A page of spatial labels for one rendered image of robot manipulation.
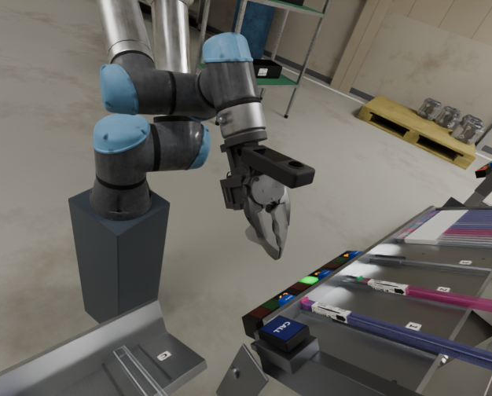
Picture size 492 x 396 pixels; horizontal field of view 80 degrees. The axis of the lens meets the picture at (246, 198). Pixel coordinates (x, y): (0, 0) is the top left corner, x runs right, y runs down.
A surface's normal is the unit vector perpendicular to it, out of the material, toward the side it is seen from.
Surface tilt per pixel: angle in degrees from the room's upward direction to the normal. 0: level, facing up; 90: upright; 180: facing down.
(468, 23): 90
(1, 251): 0
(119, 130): 7
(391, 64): 90
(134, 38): 25
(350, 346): 42
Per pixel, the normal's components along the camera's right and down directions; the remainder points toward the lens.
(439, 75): -0.51, 0.43
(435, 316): -0.22, -0.97
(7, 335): 0.26, -0.75
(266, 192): 0.61, -0.06
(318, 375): -0.76, 0.24
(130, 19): 0.49, -0.42
